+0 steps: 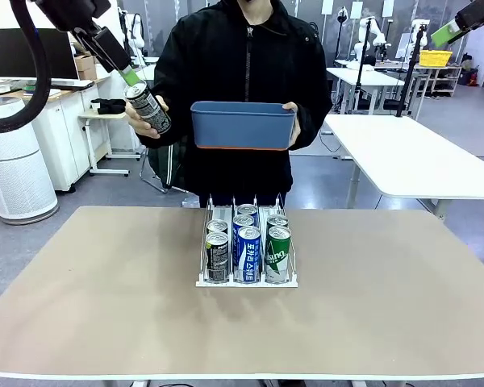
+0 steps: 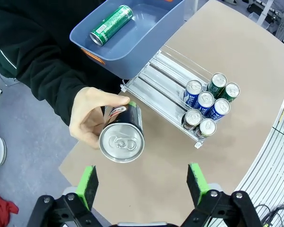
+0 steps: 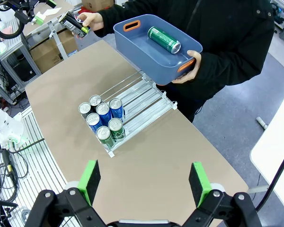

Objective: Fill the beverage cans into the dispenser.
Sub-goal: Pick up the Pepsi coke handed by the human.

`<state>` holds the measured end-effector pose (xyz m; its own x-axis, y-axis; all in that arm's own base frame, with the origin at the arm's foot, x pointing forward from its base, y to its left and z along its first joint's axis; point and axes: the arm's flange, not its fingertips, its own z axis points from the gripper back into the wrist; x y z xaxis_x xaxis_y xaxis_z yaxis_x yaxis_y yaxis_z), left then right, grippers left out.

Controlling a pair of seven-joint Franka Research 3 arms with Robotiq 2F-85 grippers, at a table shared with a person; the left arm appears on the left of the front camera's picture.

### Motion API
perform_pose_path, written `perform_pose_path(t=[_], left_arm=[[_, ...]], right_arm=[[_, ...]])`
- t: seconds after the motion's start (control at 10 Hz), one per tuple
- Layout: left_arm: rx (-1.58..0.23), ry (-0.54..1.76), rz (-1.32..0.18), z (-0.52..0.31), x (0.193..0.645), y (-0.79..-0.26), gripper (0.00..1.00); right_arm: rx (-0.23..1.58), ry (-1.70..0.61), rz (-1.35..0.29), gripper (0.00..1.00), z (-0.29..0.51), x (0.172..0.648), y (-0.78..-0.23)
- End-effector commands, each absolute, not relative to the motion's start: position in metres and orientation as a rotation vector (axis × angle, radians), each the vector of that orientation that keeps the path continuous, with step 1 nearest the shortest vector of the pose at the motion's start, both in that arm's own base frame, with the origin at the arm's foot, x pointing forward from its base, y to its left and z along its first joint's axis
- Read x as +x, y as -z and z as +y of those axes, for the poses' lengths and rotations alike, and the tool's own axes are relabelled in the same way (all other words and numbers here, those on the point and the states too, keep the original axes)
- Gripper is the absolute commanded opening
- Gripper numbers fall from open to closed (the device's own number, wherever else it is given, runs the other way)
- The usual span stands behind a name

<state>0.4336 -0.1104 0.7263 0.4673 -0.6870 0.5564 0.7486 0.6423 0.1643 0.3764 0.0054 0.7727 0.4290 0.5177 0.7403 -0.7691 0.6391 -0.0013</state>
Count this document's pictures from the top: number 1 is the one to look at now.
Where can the person in black jacket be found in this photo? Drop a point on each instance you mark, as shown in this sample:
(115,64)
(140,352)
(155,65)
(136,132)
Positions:
(246,60)

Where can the dark green striped jacket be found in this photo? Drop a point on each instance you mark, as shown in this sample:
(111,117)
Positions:
(161,169)

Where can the wooden low shelf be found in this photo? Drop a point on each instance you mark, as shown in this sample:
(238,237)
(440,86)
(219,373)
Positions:
(439,78)

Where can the white desk cabinet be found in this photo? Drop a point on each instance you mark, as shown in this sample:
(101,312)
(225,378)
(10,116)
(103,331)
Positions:
(64,137)

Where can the red fire extinguisher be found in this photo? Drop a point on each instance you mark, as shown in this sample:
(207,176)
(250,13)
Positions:
(472,78)

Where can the small wooden-top side table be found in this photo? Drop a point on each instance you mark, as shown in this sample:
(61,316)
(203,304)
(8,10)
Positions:
(109,172)

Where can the person's right hand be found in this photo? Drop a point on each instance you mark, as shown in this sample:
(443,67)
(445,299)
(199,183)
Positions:
(139,128)

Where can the person's right forearm black sleeve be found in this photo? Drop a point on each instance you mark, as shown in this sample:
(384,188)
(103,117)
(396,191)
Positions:
(173,139)

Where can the black cloth bundle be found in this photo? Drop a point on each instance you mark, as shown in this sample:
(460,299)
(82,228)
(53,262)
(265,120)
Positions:
(109,106)

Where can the dark keyboard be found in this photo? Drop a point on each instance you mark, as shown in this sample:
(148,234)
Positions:
(70,85)

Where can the black beverage can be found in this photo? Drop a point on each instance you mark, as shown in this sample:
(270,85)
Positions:
(149,108)
(217,226)
(218,258)

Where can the brown cardboard box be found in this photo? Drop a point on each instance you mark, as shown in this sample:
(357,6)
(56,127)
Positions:
(86,68)

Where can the person's left forearm black sleeve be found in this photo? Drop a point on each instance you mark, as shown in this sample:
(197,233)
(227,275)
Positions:
(314,125)

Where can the black computer monitor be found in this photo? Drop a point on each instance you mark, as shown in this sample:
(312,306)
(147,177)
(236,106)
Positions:
(16,54)

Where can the blue Pocari Sweat can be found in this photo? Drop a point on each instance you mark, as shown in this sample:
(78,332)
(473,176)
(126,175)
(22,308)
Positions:
(243,222)
(249,254)
(247,210)

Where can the person's left hand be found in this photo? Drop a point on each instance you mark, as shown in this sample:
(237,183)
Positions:
(291,105)

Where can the black tripod pole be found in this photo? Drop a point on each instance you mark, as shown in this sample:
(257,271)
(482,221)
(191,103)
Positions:
(407,88)

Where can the white cylindrical air purifier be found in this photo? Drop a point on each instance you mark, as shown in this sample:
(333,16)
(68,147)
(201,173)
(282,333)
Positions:
(16,173)

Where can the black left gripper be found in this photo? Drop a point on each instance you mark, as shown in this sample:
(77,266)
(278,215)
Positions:
(72,12)

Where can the green Chilsung cider can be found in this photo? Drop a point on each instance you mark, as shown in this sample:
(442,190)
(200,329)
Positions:
(277,221)
(278,256)

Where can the white rounded table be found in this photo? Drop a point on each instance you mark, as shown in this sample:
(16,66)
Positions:
(395,153)

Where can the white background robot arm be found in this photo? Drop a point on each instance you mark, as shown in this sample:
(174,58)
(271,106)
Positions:
(135,22)
(419,30)
(365,28)

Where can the yellow plastic crate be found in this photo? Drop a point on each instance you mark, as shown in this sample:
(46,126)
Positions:
(435,58)

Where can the blue plastic basket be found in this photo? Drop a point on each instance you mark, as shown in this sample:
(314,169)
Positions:
(242,127)

